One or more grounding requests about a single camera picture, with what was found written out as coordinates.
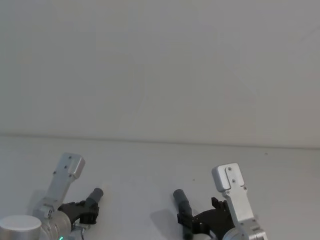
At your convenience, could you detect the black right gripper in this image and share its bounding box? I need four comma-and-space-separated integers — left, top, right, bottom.
173, 188, 236, 240

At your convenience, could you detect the thin dark gripper cable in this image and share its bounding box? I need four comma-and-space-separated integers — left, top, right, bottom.
73, 223, 91, 240

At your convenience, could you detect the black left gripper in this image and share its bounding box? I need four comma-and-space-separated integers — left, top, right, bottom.
57, 187, 104, 225

